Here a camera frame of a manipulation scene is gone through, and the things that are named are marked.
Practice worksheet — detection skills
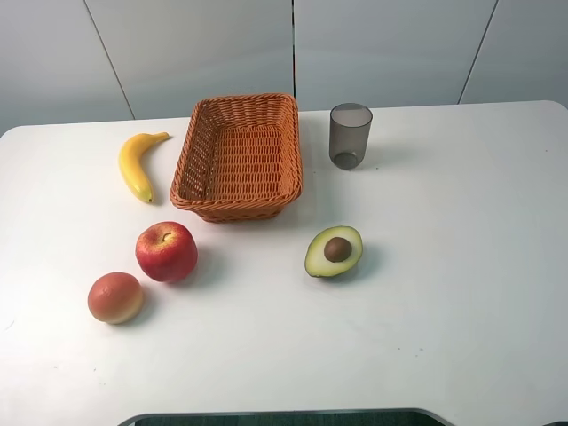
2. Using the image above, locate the orange wicker basket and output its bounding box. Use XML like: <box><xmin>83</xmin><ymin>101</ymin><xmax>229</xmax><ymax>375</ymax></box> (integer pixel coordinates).
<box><xmin>170</xmin><ymin>93</ymin><xmax>303</xmax><ymax>223</ymax></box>

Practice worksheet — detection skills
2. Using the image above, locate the yellow banana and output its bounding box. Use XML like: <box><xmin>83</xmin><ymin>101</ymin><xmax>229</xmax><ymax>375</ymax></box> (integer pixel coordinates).
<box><xmin>118</xmin><ymin>132</ymin><xmax>170</xmax><ymax>203</ymax></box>

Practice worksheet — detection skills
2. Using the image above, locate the orange peach fruit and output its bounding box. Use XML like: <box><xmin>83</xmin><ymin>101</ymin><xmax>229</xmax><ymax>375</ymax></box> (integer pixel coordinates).
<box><xmin>88</xmin><ymin>272</ymin><xmax>145</xmax><ymax>325</ymax></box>

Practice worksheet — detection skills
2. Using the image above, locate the halved avocado with pit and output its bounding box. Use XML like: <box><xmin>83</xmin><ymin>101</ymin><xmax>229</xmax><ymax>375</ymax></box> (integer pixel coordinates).
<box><xmin>304</xmin><ymin>225</ymin><xmax>363</xmax><ymax>278</ymax></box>

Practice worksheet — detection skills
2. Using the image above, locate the grey translucent cup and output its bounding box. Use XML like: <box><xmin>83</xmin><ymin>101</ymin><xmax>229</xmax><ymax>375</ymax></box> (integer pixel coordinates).
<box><xmin>328</xmin><ymin>103</ymin><xmax>373</xmax><ymax>170</ymax></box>

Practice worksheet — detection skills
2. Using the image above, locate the red apple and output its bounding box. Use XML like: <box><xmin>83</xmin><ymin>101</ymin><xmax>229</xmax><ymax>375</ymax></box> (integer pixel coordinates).
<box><xmin>135</xmin><ymin>221</ymin><xmax>198</xmax><ymax>284</ymax></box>

